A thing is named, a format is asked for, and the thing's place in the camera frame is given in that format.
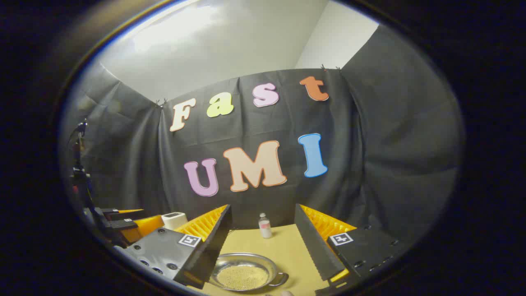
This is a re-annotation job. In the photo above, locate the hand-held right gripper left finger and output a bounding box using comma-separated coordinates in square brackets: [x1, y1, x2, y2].
[113, 204, 233, 289]

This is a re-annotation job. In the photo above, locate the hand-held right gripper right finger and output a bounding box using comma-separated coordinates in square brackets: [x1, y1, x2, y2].
[294, 203, 401, 294]

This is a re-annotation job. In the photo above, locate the steel pot with black handles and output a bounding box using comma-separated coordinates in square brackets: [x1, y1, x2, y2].
[210, 252, 289, 292]

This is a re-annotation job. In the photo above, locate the heap of yellow soybeans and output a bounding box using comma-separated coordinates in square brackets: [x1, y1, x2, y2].
[217, 265, 270, 291]

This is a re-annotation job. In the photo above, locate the white toaster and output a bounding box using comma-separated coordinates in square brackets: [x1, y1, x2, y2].
[161, 212, 188, 231]

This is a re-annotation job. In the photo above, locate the clear bottle with pink label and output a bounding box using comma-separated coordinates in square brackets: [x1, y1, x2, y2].
[258, 213, 272, 239]

